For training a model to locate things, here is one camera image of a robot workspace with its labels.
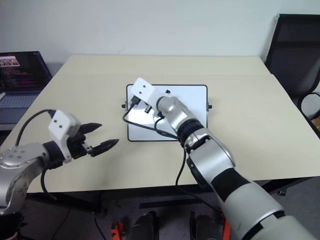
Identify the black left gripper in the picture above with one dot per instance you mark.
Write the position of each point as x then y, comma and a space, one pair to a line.
75, 147

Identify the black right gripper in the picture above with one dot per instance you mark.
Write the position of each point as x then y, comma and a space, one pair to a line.
148, 109

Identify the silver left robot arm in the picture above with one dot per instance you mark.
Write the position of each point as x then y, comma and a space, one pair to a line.
15, 155

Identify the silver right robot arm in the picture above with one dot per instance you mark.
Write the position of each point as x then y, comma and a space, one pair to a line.
215, 155

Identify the black-framed whiteboard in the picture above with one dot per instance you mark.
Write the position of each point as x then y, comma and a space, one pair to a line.
190, 112

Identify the orange plastic part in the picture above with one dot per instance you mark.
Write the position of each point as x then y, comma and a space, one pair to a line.
226, 225
117, 230

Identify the dark rounded shape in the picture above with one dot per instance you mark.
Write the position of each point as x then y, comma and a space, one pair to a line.
205, 225
145, 225

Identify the open laptop with dark screen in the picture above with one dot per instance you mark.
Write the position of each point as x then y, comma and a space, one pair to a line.
20, 72

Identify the black mesh office chair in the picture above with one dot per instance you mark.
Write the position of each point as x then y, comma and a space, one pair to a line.
295, 62

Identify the black caster wheel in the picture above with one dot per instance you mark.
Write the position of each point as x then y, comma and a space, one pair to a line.
283, 192

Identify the brown cardboard box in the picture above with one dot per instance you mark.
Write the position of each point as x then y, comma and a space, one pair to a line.
316, 126

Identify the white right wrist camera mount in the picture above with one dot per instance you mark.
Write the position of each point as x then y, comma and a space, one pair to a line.
143, 90

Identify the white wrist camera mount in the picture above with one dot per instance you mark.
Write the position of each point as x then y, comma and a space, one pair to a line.
143, 90
60, 125

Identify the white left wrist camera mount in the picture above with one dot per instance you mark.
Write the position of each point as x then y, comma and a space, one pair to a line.
60, 125

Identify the black metal table frame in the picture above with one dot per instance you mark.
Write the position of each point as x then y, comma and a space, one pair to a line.
75, 200

